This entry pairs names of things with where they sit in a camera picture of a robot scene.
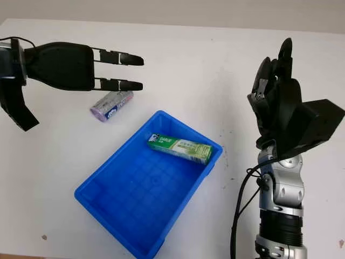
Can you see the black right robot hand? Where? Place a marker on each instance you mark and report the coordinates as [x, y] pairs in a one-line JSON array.
[[283, 105]]

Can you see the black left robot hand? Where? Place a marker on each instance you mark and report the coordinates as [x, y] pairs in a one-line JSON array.
[[62, 66]]

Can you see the green toothpaste box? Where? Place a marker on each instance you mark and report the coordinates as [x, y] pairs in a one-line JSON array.
[[180, 147]]

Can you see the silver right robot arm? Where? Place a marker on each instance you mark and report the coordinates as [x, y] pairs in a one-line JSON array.
[[285, 186]]

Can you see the blue plastic tray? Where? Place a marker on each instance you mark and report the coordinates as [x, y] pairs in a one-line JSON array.
[[140, 194]]

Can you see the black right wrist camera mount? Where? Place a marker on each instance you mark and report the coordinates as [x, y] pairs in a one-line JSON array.
[[312, 126]]

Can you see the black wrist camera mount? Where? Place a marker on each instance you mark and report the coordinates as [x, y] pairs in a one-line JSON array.
[[312, 126], [19, 110]]

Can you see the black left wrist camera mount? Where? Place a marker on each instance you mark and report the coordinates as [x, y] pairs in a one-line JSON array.
[[19, 110]]

